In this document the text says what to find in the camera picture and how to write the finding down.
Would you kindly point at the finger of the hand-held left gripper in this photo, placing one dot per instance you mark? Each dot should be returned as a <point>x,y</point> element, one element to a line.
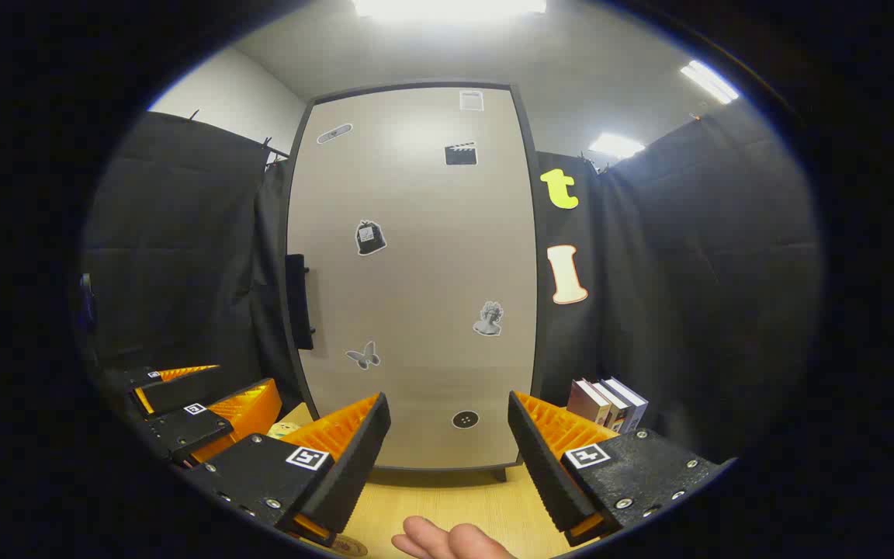
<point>183,431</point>
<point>183,392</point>

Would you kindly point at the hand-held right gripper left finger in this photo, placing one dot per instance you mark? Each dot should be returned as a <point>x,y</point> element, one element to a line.
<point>354,466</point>

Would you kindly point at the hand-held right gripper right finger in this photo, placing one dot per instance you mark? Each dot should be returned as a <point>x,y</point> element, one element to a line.
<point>540,466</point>

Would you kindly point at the dark grey cabinet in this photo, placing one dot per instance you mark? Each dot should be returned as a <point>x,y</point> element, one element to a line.
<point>542,310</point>

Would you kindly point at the pink spine book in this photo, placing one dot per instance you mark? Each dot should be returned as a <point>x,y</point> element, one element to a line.
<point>585,402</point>

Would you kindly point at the yellow plush toy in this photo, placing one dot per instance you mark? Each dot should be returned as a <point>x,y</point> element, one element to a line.
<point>284,429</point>

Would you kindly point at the white spine book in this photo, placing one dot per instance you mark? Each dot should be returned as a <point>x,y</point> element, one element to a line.
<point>611,407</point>

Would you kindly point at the blue grey spine book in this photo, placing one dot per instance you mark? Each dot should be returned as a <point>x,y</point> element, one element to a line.
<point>633,407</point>

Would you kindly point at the black backdrop cloth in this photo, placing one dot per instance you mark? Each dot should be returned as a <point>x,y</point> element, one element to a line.
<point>687,272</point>

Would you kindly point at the small ceiling light panel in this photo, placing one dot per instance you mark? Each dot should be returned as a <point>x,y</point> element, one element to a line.
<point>616,145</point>

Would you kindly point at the long ceiling light strip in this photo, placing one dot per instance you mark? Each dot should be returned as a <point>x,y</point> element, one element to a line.
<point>709,81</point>

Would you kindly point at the large ceiling light panel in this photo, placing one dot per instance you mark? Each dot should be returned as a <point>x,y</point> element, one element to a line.
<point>447,6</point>

